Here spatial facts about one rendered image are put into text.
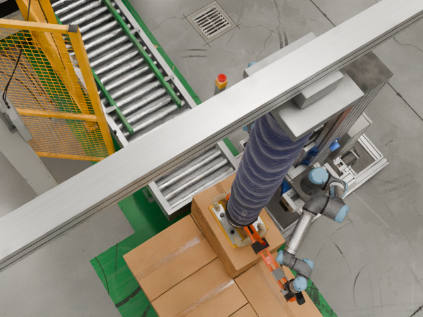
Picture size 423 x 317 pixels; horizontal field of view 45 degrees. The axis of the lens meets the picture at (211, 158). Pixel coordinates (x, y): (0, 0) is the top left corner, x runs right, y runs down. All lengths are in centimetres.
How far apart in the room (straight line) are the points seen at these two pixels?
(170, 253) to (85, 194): 253
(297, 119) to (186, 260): 235
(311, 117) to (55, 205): 86
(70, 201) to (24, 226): 13
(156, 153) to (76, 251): 316
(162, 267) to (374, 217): 204
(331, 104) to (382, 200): 323
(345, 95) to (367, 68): 115
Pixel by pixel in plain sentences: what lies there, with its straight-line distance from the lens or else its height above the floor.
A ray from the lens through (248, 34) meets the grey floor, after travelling 536.
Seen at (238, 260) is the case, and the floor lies 94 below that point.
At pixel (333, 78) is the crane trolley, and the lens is 170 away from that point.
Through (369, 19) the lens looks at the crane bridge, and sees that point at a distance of 176.
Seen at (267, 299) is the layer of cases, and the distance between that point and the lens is 390.
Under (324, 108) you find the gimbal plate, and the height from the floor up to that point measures 287.
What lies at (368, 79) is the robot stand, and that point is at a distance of 289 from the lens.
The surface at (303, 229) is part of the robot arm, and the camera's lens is 305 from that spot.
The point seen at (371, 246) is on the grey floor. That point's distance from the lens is 478.
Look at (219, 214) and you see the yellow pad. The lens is 353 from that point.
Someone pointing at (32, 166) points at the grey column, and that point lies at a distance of 369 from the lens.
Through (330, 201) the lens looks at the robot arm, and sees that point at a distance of 304.
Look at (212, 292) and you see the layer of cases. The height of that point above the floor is 54.
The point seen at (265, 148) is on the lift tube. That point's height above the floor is 249.
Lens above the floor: 437
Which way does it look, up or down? 69 degrees down
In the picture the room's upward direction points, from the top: 11 degrees clockwise
